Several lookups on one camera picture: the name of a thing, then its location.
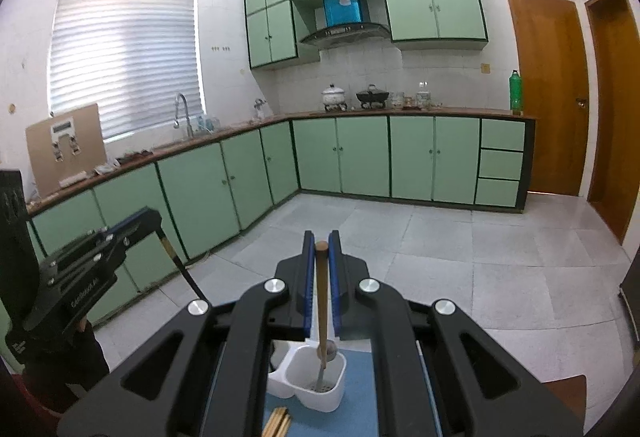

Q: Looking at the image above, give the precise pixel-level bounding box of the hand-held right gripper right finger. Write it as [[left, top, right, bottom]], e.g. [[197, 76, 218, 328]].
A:
[[327, 228, 586, 437]]

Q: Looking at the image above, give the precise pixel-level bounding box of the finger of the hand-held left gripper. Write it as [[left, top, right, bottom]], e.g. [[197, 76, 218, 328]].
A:
[[22, 231, 129, 334], [99, 208, 164, 244]]

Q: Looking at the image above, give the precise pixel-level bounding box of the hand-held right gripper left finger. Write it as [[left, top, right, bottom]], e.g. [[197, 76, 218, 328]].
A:
[[56, 229, 318, 437]]

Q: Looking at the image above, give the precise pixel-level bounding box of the wooden chopsticks bundle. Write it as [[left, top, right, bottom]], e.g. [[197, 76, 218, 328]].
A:
[[312, 241, 333, 390]]

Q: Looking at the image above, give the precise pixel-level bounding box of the dark lacquered chopstick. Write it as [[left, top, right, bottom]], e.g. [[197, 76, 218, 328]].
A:
[[160, 233, 203, 303]]

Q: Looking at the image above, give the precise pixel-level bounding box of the white two-compartment cutlery holder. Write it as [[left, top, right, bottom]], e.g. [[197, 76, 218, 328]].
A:
[[266, 339, 348, 414]]

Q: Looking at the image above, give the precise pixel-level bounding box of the cardboard sheet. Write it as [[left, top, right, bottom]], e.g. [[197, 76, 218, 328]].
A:
[[25, 103, 107, 198]]

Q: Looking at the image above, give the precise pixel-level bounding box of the blue table mat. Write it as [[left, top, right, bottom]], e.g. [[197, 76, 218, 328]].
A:
[[261, 348, 443, 437]]

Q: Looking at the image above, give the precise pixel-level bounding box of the chrome kitchen faucet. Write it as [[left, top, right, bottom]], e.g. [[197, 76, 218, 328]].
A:
[[173, 92, 195, 139]]

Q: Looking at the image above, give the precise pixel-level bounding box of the green base cabinet run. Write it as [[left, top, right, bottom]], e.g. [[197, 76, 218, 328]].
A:
[[25, 110, 538, 325]]

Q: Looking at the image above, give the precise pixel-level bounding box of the white window blind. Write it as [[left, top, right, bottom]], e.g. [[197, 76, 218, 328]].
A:
[[47, 0, 206, 143]]

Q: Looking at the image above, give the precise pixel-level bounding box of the white enamel pot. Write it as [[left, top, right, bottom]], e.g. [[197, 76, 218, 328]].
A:
[[321, 84, 347, 110]]

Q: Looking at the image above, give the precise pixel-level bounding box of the black wok with lid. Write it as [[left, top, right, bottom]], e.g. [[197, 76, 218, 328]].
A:
[[356, 84, 390, 109]]

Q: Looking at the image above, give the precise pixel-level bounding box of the black range hood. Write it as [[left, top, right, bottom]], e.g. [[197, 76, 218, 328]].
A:
[[299, 22, 392, 49]]

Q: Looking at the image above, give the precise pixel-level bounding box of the green plastic bottle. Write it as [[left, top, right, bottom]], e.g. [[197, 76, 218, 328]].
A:
[[508, 70, 523, 113]]

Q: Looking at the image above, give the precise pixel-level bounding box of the blue hood chimney cover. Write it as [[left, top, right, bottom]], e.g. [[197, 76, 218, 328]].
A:
[[322, 0, 364, 26]]

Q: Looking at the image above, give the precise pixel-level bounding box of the plain wooden door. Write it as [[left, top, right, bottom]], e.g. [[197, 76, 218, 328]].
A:
[[585, 0, 640, 245]]

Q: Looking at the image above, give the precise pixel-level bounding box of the wooden door with handle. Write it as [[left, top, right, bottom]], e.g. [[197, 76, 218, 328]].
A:
[[505, 0, 593, 198]]

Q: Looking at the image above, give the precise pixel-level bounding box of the green wall cabinet unit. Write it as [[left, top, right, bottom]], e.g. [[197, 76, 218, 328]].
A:
[[243, 0, 489, 70]]

